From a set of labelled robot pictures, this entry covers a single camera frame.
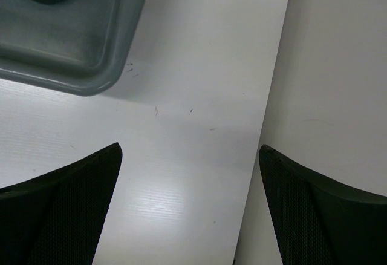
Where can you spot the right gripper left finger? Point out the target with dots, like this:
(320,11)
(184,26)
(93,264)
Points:
(58,217)

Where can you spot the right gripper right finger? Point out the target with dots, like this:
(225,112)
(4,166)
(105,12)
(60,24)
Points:
(318,220)

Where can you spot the grey plastic bin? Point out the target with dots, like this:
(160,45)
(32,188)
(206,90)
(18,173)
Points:
(74,46)

